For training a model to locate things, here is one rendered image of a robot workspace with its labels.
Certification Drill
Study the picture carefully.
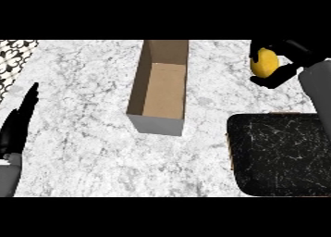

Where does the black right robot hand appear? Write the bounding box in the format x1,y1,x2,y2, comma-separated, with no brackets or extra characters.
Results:
248,39,331,90

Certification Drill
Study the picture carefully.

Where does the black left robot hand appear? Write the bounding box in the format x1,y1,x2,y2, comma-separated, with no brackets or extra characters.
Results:
0,81,40,160

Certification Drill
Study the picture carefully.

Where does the yellow lemon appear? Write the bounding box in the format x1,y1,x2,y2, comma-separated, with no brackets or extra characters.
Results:
248,47,281,79

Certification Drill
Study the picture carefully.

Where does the open cardboard box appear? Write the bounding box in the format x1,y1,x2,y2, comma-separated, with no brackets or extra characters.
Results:
124,40,190,137

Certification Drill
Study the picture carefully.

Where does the black marble tray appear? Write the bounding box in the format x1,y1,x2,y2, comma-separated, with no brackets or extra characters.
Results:
225,112,331,197

